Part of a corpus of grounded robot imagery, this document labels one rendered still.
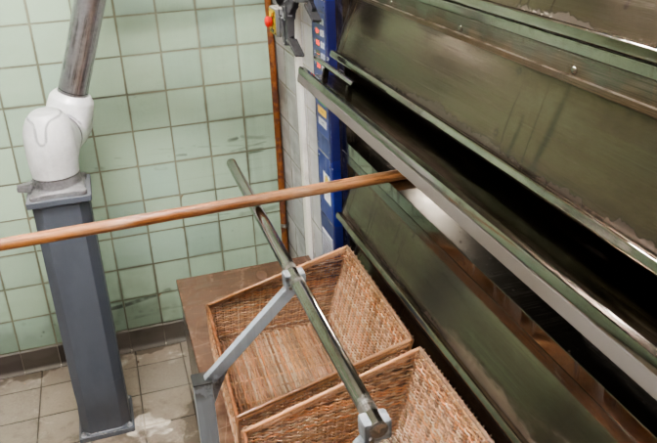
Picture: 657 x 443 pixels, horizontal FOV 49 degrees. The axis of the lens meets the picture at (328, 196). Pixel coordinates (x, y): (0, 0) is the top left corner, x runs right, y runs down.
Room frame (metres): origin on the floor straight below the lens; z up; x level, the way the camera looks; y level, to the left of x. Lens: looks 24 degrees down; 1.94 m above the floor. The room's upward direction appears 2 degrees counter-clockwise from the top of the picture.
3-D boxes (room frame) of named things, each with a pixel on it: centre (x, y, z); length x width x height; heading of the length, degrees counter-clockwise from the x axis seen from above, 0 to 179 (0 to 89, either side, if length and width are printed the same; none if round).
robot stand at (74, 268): (2.28, 0.91, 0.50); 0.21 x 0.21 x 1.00; 17
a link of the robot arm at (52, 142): (2.29, 0.91, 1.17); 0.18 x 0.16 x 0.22; 3
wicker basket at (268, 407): (1.73, 0.10, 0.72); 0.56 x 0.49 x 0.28; 16
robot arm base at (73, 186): (2.27, 0.93, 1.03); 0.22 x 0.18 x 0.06; 107
